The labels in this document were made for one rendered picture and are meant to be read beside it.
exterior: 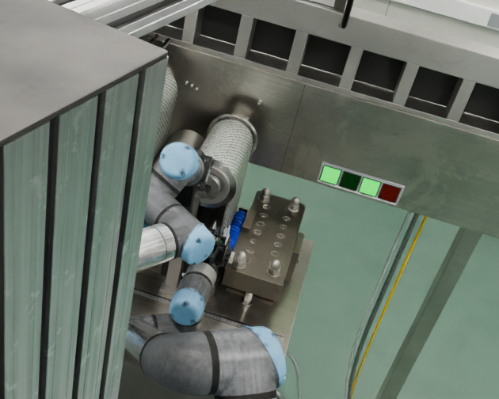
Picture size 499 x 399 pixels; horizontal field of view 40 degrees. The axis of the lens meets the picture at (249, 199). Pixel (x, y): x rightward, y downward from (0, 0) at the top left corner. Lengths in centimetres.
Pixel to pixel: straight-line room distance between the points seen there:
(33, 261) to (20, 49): 14
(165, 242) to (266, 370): 30
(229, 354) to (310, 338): 196
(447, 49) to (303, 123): 44
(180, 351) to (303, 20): 98
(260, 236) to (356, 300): 156
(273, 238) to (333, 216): 200
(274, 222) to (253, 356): 83
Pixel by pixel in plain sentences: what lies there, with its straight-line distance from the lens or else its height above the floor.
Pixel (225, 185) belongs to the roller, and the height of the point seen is 126.
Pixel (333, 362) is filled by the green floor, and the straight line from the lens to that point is 314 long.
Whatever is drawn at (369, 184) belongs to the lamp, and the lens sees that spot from 203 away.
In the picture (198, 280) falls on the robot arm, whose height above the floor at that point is 115.
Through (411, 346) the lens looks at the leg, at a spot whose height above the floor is 48.
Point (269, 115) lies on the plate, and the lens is 197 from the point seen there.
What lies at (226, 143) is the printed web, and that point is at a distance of 179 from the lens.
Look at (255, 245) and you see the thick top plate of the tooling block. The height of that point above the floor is 103.
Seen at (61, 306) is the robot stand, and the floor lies 186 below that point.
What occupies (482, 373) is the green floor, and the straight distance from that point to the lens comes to 344.
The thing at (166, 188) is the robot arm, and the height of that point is 143.
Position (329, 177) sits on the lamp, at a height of 118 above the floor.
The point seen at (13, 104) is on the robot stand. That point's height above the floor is 203.
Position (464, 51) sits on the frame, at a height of 165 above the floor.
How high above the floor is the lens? 223
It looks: 35 degrees down
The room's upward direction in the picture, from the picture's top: 14 degrees clockwise
